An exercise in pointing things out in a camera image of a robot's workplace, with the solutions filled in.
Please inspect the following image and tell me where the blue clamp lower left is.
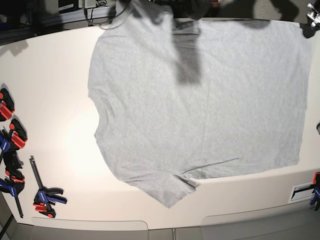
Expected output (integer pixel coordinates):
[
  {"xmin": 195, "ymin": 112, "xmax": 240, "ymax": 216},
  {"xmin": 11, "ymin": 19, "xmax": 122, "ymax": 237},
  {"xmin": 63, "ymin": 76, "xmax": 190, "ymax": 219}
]
[{"xmin": 0, "ymin": 151, "xmax": 25, "ymax": 218}]

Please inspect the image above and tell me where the blue red clamp middle left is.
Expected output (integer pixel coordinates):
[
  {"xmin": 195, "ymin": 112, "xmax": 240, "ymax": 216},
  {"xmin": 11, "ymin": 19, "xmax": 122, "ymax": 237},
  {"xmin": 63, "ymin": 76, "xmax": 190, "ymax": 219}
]
[{"xmin": 0, "ymin": 118, "xmax": 28, "ymax": 161}]

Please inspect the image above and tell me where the grey T-shirt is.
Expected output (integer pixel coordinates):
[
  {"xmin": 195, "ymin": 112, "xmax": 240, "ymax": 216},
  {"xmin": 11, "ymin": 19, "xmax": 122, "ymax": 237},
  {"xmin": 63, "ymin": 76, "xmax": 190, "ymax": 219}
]
[{"xmin": 88, "ymin": 0, "xmax": 312, "ymax": 208}]

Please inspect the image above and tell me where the blue clamp right edge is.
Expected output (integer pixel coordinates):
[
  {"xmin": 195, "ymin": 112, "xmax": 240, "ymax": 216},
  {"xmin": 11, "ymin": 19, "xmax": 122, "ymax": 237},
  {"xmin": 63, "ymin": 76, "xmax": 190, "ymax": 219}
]
[{"xmin": 310, "ymin": 172, "xmax": 320, "ymax": 211}]

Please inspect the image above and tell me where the aluminium rail at back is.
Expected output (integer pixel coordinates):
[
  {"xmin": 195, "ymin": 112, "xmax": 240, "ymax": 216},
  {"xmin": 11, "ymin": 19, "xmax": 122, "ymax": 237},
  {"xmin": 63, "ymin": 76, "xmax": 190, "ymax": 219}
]
[{"xmin": 40, "ymin": 6, "xmax": 116, "ymax": 26}]

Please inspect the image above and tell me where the dark object right edge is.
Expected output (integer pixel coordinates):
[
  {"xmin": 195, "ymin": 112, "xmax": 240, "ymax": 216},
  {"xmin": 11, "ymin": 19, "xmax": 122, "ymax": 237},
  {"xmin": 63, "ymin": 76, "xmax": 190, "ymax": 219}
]
[{"xmin": 316, "ymin": 122, "xmax": 320, "ymax": 135}]

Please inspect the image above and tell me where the blue bar clamp on table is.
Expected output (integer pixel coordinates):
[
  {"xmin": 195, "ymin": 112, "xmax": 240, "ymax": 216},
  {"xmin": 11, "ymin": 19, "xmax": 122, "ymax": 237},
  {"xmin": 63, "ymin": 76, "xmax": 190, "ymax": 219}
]
[{"xmin": 29, "ymin": 156, "xmax": 68, "ymax": 219}]

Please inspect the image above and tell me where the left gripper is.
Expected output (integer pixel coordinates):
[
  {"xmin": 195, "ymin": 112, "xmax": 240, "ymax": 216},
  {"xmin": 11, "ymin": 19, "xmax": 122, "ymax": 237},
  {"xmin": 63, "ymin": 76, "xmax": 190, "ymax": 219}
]
[{"xmin": 301, "ymin": 2, "xmax": 320, "ymax": 39}]

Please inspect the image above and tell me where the white label sticker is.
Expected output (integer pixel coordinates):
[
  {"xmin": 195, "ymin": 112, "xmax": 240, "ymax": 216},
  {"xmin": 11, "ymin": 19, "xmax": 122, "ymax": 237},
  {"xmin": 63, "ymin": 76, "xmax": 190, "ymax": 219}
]
[{"xmin": 288, "ymin": 182, "xmax": 315, "ymax": 203}]

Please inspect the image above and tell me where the red black clamp top left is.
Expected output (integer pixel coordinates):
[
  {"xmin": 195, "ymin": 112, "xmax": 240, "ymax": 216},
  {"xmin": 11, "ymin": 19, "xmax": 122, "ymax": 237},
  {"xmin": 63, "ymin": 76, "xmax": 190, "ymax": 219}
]
[{"xmin": 0, "ymin": 88, "xmax": 15, "ymax": 122}]

